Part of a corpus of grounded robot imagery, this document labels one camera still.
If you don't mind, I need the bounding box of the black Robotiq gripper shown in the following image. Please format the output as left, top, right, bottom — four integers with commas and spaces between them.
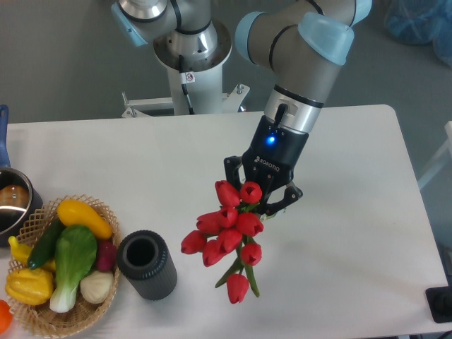
223, 115, 309, 217

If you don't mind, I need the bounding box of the red tulip bouquet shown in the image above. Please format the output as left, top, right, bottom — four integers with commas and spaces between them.
181, 180, 264, 304

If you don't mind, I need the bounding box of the dark grey ribbed vase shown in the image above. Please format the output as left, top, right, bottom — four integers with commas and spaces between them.
117, 230, 177, 301

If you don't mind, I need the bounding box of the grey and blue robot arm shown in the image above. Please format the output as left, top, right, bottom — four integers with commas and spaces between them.
112, 1, 371, 216

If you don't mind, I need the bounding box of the red radish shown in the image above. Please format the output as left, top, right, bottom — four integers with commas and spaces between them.
95, 240, 117, 272

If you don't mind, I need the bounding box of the yellow squash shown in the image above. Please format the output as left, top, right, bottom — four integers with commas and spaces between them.
56, 199, 113, 240

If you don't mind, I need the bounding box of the white garlic bulb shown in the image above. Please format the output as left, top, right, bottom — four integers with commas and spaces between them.
80, 270, 114, 304

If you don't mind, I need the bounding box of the green bok choy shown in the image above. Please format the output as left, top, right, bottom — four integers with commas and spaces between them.
49, 225, 97, 313

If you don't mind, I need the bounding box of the woven wicker basket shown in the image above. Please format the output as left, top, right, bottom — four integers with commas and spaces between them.
7, 194, 121, 338

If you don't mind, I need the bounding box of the black device at table edge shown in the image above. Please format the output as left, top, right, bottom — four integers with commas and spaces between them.
425, 286, 451, 323

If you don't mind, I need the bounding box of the blue plastic bag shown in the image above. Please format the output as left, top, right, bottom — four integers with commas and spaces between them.
384, 1, 451, 66

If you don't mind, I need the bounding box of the green cucumber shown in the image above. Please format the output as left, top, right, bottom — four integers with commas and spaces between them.
27, 218, 66, 270

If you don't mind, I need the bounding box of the small yellow gourd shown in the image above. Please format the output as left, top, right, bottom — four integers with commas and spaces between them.
8, 236, 56, 273

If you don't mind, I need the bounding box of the yellow bell pepper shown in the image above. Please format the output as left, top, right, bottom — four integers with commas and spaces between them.
5, 268, 54, 306

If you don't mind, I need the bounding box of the orange fruit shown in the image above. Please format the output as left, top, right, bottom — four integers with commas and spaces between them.
0, 299, 13, 334

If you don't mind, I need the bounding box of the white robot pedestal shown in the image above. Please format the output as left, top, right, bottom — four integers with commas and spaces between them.
122, 19, 250, 118

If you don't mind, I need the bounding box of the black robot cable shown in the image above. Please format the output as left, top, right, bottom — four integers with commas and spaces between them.
177, 54, 196, 115

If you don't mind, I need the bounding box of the white frame at right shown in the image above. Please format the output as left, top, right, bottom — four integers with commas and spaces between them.
417, 121, 451, 190

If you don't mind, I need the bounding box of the steel pot with blue handle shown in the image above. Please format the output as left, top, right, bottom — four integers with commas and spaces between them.
1, 105, 42, 248

